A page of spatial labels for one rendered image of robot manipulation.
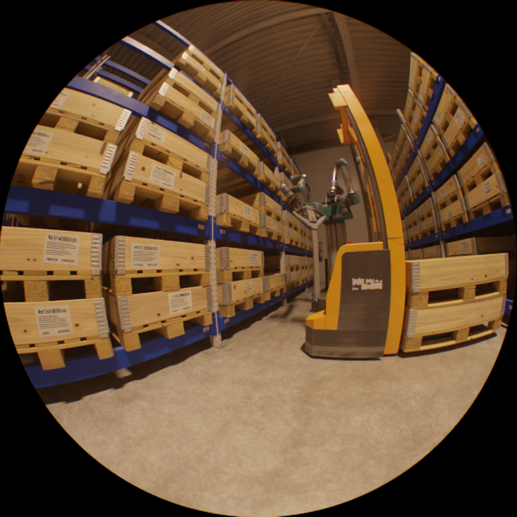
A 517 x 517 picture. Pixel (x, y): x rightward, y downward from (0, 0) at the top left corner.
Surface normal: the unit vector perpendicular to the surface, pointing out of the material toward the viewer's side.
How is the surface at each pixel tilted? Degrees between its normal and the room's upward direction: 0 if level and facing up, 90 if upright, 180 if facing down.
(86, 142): 90
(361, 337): 90
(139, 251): 90
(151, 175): 90
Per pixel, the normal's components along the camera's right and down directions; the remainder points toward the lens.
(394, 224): -0.47, -0.02
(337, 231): -0.65, 0.00
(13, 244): 0.87, -0.06
